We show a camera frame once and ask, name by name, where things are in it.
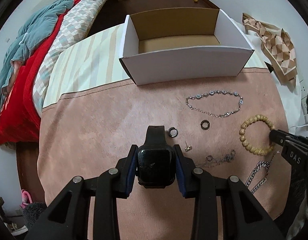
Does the checkered bed sheet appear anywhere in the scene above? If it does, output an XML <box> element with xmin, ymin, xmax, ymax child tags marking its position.
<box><xmin>33</xmin><ymin>0</ymin><xmax>106</xmax><ymax>116</ymax></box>

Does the white cloth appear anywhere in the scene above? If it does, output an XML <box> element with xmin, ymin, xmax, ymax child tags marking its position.
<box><xmin>230</xmin><ymin>17</ymin><xmax>308</xmax><ymax>134</ymax></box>

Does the black smartwatch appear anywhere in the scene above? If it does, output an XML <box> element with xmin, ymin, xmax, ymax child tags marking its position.
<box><xmin>137</xmin><ymin>126</ymin><xmax>175</xmax><ymax>189</ymax></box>

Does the small gold earring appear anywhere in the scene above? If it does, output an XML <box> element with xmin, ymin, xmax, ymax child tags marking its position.
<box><xmin>185</xmin><ymin>142</ymin><xmax>192</xmax><ymax>152</ymax></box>

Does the brown geometric scarf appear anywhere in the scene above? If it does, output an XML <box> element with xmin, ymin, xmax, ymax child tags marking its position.
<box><xmin>242</xmin><ymin>13</ymin><xmax>298</xmax><ymax>87</ymax></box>

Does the pink slipper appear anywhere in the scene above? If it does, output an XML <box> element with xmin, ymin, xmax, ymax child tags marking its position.
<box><xmin>20</xmin><ymin>189</ymin><xmax>33</xmax><ymax>209</ymax></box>

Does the red blanket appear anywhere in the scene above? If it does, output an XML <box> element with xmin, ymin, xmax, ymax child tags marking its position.
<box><xmin>0</xmin><ymin>0</ymin><xmax>80</xmax><ymax>145</ymax></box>

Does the silver chunky chain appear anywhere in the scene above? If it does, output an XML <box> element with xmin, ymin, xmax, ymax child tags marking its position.
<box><xmin>244</xmin><ymin>151</ymin><xmax>281</xmax><ymax>195</ymax></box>

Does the black fuzzy cushion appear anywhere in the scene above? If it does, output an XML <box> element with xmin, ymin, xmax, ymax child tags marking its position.
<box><xmin>23</xmin><ymin>202</ymin><xmax>47</xmax><ymax>230</ymax></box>

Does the white cardboard box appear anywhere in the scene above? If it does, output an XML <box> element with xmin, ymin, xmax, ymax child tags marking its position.
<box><xmin>119</xmin><ymin>8</ymin><xmax>254</xmax><ymax>86</ymax></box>

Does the white wall socket strip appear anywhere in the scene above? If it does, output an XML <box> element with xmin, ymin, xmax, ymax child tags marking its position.
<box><xmin>300</xmin><ymin>81</ymin><xmax>308</xmax><ymax>124</ymax></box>

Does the blue-grey quilt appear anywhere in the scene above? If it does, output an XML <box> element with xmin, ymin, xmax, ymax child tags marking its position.
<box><xmin>0</xmin><ymin>0</ymin><xmax>74</xmax><ymax>112</ymax></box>

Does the wooden bead bracelet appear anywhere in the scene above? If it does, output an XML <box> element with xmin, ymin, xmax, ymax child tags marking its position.
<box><xmin>238</xmin><ymin>114</ymin><xmax>276</xmax><ymax>156</ymax></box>

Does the silver gemstone necklace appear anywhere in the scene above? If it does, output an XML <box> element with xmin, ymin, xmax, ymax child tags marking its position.
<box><xmin>185</xmin><ymin>89</ymin><xmax>244</xmax><ymax>118</ymax></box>

